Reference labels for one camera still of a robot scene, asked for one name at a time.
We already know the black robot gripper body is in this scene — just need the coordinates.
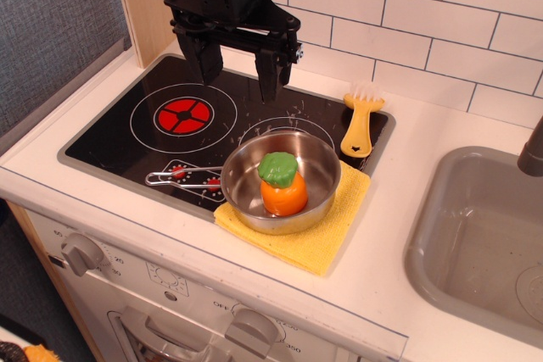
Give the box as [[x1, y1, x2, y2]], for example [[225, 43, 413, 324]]
[[164, 0, 303, 64]]

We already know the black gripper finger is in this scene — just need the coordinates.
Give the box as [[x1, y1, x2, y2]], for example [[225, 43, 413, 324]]
[[255, 50, 292, 103], [177, 34, 223, 85]]

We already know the yellow dish brush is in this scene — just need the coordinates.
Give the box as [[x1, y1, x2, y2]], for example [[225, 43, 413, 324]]
[[340, 81, 385, 159]]

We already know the black toy stovetop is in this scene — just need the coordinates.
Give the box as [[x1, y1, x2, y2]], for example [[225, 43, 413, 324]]
[[56, 53, 397, 224]]

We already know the stainless steel pot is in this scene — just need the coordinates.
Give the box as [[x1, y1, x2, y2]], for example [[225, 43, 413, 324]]
[[145, 131, 342, 235]]

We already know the orange toy carrot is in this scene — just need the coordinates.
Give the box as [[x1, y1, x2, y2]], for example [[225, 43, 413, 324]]
[[257, 152, 308, 217]]

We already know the yellow cloth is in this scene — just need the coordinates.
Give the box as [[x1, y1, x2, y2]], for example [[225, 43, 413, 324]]
[[214, 162, 371, 276]]

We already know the grey left oven knob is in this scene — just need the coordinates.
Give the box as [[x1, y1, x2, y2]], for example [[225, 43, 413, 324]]
[[61, 233, 104, 276]]

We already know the grey oven knob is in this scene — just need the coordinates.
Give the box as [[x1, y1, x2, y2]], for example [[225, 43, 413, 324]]
[[225, 309, 279, 359], [61, 233, 104, 276]]

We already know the grey right oven knob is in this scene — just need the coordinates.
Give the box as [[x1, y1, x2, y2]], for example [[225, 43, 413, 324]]
[[225, 309, 279, 359]]

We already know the grey sink basin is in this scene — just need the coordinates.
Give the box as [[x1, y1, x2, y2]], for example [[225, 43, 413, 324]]
[[405, 146, 542, 348]]

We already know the grey faucet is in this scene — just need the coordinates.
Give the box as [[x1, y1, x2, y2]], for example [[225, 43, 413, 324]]
[[517, 117, 543, 177]]

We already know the orange plush toy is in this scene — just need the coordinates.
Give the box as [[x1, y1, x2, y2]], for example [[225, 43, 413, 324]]
[[1, 341, 60, 362]]

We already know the wooden side post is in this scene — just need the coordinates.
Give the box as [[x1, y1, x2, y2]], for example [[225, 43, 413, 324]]
[[121, 0, 174, 69]]

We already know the grey oven door handle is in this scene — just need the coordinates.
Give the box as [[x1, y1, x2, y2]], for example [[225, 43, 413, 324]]
[[116, 307, 233, 361]]

